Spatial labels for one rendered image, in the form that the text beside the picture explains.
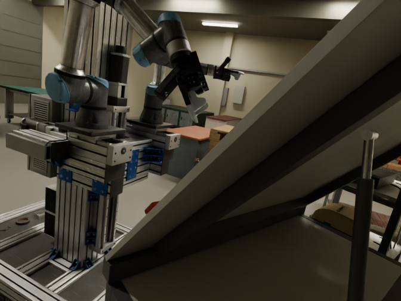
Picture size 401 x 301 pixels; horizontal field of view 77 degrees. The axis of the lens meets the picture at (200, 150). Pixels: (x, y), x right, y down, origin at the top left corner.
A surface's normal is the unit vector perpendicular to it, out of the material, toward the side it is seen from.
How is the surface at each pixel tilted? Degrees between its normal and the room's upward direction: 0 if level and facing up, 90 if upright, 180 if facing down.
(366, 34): 130
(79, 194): 90
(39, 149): 90
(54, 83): 97
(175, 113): 90
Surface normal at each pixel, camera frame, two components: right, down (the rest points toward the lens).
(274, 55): -0.39, 0.14
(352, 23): -0.76, 0.02
